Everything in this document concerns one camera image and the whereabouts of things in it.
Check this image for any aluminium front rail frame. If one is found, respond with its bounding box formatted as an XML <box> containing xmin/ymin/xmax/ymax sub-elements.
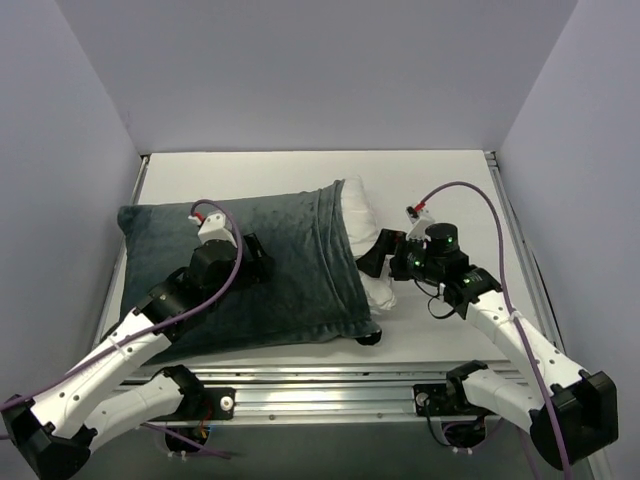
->
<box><xmin>80</xmin><ymin>362</ymin><xmax>560</xmax><ymax>479</ymax></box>

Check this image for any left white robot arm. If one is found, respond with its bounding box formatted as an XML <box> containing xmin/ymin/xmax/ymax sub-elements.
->
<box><xmin>2</xmin><ymin>234</ymin><xmax>274</xmax><ymax>479</ymax></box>

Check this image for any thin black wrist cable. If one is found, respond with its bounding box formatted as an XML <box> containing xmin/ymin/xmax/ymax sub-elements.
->
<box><xmin>425</xmin><ymin>282</ymin><xmax>466</xmax><ymax>321</ymax></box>

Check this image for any zebra and grey pillowcase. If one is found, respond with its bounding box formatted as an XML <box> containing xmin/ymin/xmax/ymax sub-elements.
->
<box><xmin>117</xmin><ymin>179</ymin><xmax>382</xmax><ymax>364</ymax></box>

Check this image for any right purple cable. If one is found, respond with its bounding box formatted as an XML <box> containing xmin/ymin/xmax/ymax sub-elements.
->
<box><xmin>405</xmin><ymin>181</ymin><xmax>572</xmax><ymax>480</ymax></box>

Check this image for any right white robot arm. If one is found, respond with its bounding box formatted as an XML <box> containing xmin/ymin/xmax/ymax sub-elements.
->
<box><xmin>356</xmin><ymin>223</ymin><xmax>619</xmax><ymax>470</ymax></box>

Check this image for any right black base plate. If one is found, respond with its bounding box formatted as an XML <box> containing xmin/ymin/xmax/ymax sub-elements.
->
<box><xmin>412</xmin><ymin>383</ymin><xmax>484</xmax><ymax>418</ymax></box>

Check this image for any left side aluminium rail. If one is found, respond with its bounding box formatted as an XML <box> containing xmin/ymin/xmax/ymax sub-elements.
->
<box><xmin>114</xmin><ymin>154</ymin><xmax>151</xmax><ymax>276</ymax></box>

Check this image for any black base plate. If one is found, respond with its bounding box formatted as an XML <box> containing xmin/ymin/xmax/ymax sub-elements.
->
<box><xmin>412</xmin><ymin>383</ymin><xmax>484</xmax><ymax>418</ymax></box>
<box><xmin>153</xmin><ymin>387</ymin><xmax>236</xmax><ymax>422</ymax></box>

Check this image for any purple cable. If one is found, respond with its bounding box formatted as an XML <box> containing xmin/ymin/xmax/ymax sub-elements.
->
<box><xmin>405</xmin><ymin>181</ymin><xmax>572</xmax><ymax>480</ymax></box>
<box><xmin>0</xmin><ymin>199</ymin><xmax>245</xmax><ymax>459</ymax></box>

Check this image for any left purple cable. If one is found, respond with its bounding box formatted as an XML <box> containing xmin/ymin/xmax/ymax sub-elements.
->
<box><xmin>0</xmin><ymin>199</ymin><xmax>245</xmax><ymax>459</ymax></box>

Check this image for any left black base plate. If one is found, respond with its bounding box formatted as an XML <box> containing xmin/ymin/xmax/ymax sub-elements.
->
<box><xmin>153</xmin><ymin>387</ymin><xmax>236</xmax><ymax>422</ymax></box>

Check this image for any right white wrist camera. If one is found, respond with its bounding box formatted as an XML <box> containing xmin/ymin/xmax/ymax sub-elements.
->
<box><xmin>406</xmin><ymin>203</ymin><xmax>435</xmax><ymax>240</ymax></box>

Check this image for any white pillow insert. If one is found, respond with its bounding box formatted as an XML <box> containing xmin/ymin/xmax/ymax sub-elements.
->
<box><xmin>340</xmin><ymin>176</ymin><xmax>397</xmax><ymax>315</ymax></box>

